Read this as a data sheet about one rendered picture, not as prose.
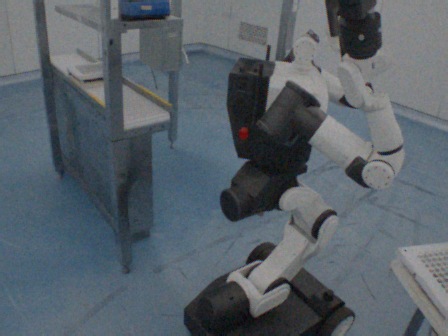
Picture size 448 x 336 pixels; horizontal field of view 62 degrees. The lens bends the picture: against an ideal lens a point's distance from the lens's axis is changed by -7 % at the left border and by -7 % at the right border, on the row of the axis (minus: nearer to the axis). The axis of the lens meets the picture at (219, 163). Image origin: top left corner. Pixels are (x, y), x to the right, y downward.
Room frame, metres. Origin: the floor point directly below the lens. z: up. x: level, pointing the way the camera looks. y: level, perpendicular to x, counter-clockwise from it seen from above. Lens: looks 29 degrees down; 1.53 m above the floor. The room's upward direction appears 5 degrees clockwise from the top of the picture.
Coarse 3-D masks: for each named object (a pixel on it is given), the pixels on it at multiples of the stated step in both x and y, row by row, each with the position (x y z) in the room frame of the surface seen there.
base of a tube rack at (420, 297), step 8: (392, 264) 0.77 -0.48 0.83; (400, 272) 0.74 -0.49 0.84; (408, 272) 0.74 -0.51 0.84; (400, 280) 0.72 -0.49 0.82; (408, 280) 0.71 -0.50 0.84; (416, 280) 0.71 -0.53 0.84; (408, 288) 0.69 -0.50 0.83; (416, 288) 0.68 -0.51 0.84; (416, 296) 0.66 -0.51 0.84; (424, 296) 0.65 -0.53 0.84; (416, 304) 0.65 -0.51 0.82; (424, 304) 0.63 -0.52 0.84; (432, 304) 0.63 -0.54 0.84; (424, 312) 0.62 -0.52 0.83; (432, 312) 0.60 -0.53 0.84; (440, 312) 0.60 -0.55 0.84; (432, 320) 0.59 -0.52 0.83; (440, 320) 0.58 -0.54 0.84; (440, 328) 0.56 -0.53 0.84
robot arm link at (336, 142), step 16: (320, 128) 0.90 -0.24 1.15; (336, 128) 0.91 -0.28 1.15; (320, 144) 0.90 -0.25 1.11; (336, 144) 0.88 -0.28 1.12; (352, 144) 0.88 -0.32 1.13; (368, 144) 0.91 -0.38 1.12; (336, 160) 0.88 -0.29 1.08; (352, 160) 0.86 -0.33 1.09; (352, 176) 0.85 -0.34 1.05; (368, 176) 0.82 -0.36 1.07; (384, 176) 0.80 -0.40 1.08
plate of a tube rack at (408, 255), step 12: (396, 252) 0.77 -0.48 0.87; (408, 252) 0.76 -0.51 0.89; (408, 264) 0.72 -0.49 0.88; (420, 264) 0.72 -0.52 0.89; (420, 276) 0.67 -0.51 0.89; (432, 276) 0.68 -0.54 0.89; (432, 288) 0.63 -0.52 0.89; (444, 288) 0.64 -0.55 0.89; (432, 300) 0.61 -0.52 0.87; (444, 300) 0.60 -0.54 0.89; (444, 312) 0.57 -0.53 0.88
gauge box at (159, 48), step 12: (144, 36) 1.81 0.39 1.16; (156, 36) 1.72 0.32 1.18; (168, 36) 1.70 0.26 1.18; (180, 36) 1.74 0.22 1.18; (144, 48) 1.81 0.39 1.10; (156, 48) 1.72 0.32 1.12; (168, 48) 1.70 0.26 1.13; (180, 48) 1.74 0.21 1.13; (144, 60) 1.81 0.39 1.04; (156, 60) 1.72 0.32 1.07; (168, 60) 1.70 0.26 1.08; (180, 60) 1.74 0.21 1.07
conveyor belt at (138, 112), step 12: (60, 60) 2.54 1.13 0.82; (72, 60) 2.55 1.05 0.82; (84, 60) 2.57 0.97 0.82; (96, 96) 1.89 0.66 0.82; (132, 96) 1.92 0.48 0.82; (132, 108) 1.76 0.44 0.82; (144, 108) 1.77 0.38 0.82; (156, 108) 1.78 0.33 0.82; (132, 120) 1.62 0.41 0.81; (144, 120) 1.65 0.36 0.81; (156, 120) 1.68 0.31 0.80; (168, 120) 1.72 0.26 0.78
